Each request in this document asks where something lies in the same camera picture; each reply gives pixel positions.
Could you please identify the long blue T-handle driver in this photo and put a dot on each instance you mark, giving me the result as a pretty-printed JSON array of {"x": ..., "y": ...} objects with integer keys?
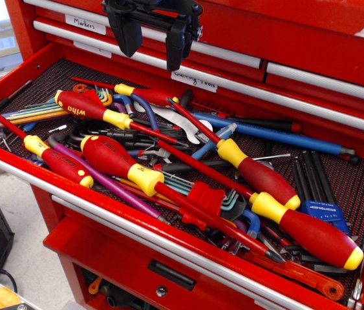
[{"x": 279, "y": 136}]

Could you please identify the flat steel spanner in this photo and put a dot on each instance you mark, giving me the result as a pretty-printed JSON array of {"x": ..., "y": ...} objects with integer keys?
[{"x": 192, "y": 133}]

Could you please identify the purple long hex key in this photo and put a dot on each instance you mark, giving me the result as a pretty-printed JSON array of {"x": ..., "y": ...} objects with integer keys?
[{"x": 109, "y": 183}]

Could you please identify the largest red yellow screwdriver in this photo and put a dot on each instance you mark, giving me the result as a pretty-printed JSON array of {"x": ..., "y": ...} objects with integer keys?
[{"x": 319, "y": 238}]

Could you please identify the thin red yellow screwdriver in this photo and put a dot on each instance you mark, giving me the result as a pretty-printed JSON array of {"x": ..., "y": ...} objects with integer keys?
[{"x": 159, "y": 98}]

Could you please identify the rainbow hex key set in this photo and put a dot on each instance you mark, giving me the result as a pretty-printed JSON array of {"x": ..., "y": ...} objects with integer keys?
[{"x": 51, "y": 110}]

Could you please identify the red yellow Wiha screwdriver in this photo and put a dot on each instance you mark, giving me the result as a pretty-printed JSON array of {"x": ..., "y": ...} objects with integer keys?
[{"x": 83, "y": 106}]

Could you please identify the blue handled pliers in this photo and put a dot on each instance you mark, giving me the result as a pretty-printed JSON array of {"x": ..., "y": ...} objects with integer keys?
[{"x": 144, "y": 140}]

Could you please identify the red tool chest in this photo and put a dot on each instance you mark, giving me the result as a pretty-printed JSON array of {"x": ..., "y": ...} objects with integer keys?
[{"x": 299, "y": 59}]

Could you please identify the open red tool drawer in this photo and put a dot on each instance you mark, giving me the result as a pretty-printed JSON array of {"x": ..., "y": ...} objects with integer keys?
[{"x": 109, "y": 249}]

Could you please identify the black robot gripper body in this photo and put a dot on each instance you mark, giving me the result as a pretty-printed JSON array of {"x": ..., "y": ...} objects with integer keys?
[{"x": 161, "y": 15}]

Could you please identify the small red yellow screwdriver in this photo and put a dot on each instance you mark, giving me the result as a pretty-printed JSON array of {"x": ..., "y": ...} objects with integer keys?
[{"x": 59, "y": 163}]

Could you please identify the large red yellow screwdriver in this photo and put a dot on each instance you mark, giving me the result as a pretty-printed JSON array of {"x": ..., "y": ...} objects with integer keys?
[{"x": 108, "y": 156}]

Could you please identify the red yellow screwdriver right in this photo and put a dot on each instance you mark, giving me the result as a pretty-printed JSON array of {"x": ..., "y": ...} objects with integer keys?
[{"x": 259, "y": 176}]

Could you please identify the orange red flat wrench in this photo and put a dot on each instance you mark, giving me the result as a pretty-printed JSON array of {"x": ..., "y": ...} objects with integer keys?
[{"x": 329, "y": 287}]

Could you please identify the white markers label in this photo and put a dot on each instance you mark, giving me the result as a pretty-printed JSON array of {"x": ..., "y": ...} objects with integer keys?
[{"x": 85, "y": 24}]

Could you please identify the red holder coloured hex keys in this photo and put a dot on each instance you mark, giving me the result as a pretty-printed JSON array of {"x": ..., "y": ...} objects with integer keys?
[{"x": 229, "y": 205}]

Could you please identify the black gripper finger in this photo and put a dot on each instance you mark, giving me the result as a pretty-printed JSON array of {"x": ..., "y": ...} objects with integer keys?
[
  {"x": 178, "y": 44},
  {"x": 126, "y": 30}
]

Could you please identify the white cutting tools label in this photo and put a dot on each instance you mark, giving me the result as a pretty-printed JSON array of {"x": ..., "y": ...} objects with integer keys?
[{"x": 201, "y": 82}]

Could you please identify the blue holder black hex keys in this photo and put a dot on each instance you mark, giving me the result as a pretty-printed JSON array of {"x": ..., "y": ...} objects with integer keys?
[{"x": 315, "y": 191}]

